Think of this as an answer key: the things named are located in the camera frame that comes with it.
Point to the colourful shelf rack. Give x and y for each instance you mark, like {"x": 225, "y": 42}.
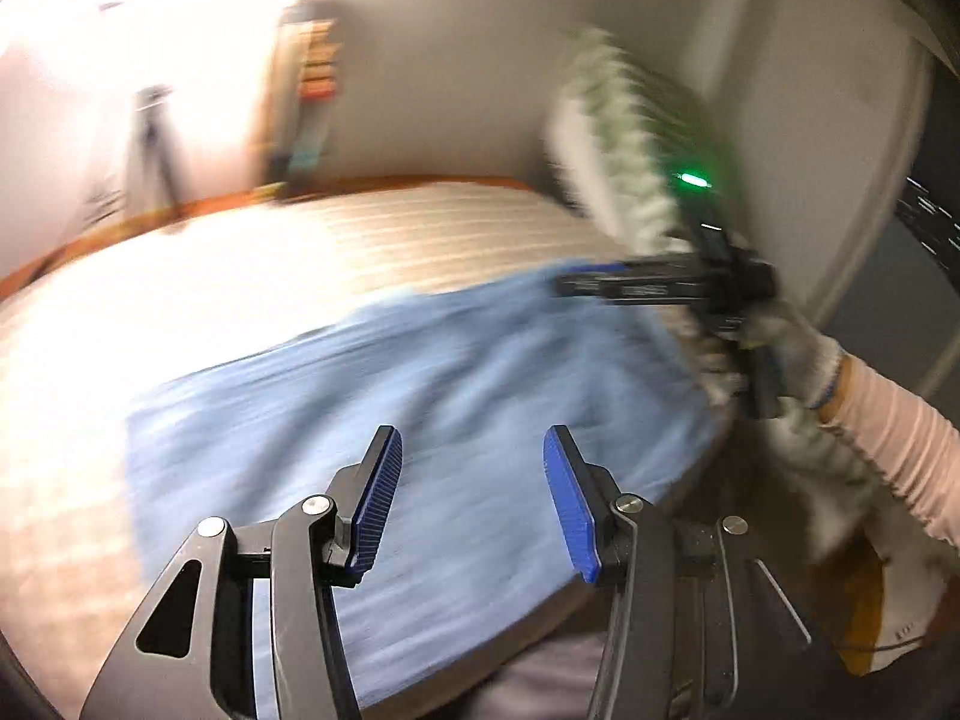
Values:
{"x": 311, "y": 75}

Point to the dark speckled object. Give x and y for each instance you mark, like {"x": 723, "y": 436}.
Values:
{"x": 930, "y": 225}

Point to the small black tripod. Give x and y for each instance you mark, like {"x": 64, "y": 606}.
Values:
{"x": 150, "y": 135}

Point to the person's right hand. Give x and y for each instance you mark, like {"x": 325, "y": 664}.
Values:
{"x": 802, "y": 360}

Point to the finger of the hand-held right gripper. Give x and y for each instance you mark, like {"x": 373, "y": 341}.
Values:
{"x": 622, "y": 281}

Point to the yellow and white bag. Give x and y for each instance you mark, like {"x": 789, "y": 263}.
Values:
{"x": 862, "y": 615}

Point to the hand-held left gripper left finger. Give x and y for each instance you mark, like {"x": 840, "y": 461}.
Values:
{"x": 379, "y": 487}

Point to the white green patterned throw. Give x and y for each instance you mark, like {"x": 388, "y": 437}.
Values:
{"x": 615, "y": 127}

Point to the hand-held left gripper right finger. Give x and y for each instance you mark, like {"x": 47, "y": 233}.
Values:
{"x": 570, "y": 502}

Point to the person's clothing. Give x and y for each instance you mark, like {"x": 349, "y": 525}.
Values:
{"x": 525, "y": 682}

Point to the light blue denim pants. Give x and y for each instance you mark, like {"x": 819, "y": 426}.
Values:
{"x": 450, "y": 390}

